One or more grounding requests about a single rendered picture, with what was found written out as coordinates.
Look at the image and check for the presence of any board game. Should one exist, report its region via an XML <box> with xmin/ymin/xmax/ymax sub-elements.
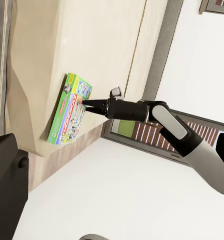
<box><xmin>48</xmin><ymin>72</ymin><xmax>92</xmax><ymax>145</ymax></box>

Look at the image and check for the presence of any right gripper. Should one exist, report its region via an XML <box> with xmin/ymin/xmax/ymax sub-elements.
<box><xmin>82</xmin><ymin>97</ymin><xmax>135</xmax><ymax>120</ymax></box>

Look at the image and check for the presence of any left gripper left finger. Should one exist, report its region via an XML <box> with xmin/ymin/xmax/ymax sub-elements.
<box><xmin>0</xmin><ymin>133</ymin><xmax>18</xmax><ymax>180</ymax></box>

